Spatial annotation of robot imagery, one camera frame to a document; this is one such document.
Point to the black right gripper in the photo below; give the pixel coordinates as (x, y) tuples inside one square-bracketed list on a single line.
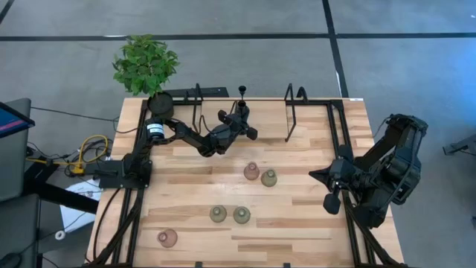
[(344, 173)]

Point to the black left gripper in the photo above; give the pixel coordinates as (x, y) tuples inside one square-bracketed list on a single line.
[(234, 127)]

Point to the black slender candlestick holder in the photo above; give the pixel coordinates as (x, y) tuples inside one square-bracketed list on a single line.
[(242, 89)]

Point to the pink glass candle holder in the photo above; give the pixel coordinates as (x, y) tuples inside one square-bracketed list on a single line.
[(167, 238), (251, 171)]

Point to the small distant clear glass vase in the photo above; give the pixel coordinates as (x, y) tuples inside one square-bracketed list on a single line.
[(269, 178)]

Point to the clear ribbed glass vase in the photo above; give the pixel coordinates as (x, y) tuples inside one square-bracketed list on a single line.
[(218, 213), (241, 214)]

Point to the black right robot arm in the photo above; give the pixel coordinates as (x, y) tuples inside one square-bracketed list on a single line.
[(394, 164)]

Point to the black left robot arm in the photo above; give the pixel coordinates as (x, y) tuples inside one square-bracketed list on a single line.
[(186, 136)]

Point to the black power strip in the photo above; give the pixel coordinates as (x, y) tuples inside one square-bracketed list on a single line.
[(197, 92)]

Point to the white sticker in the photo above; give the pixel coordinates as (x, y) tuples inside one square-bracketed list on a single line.
[(356, 99)]

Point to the black plant pot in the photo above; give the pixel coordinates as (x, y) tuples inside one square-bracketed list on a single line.
[(160, 105)]

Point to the green leafy artificial plant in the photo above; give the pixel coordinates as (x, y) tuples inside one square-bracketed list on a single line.
[(145, 63)]

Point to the dark metal floor stand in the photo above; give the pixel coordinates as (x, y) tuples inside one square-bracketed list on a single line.
[(459, 147)]

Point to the white paper sheet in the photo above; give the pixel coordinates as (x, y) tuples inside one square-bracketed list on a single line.
[(80, 208)]

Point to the white tape roll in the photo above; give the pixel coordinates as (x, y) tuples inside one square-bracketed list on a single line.
[(56, 235)]

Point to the computer monitor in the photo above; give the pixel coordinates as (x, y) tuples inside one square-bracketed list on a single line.
[(13, 121)]

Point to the black computer mouse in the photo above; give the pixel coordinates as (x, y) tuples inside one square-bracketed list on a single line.
[(8, 260)]

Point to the black metal shelf leg frame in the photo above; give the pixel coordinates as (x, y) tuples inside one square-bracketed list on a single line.
[(294, 119), (193, 119)]

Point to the black aluminium rig frame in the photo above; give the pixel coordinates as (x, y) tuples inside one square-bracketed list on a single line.
[(332, 126)]

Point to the black frame clamp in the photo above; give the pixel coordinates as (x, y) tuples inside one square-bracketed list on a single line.
[(302, 94), (198, 264), (286, 265), (187, 96)]

